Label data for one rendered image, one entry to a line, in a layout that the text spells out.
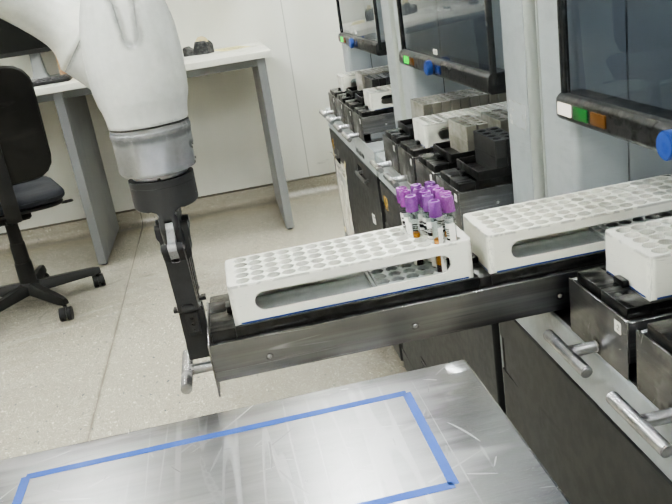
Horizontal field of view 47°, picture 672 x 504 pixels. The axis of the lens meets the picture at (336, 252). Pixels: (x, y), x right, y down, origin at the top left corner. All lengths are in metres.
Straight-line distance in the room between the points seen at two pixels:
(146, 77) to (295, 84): 3.62
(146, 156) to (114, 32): 0.13
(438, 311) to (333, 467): 0.35
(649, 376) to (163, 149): 0.56
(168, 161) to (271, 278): 0.18
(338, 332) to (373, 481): 0.33
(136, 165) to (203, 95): 3.56
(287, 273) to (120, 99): 0.27
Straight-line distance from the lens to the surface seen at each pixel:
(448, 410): 0.68
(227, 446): 0.69
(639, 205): 1.02
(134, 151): 0.87
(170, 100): 0.86
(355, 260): 0.91
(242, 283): 0.90
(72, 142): 3.84
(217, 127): 4.44
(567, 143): 1.11
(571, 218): 0.98
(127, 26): 0.85
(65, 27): 1.00
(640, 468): 0.92
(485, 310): 0.95
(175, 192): 0.88
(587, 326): 0.94
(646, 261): 0.86
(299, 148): 4.50
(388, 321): 0.92
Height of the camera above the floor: 1.18
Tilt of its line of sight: 20 degrees down
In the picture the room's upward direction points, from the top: 9 degrees counter-clockwise
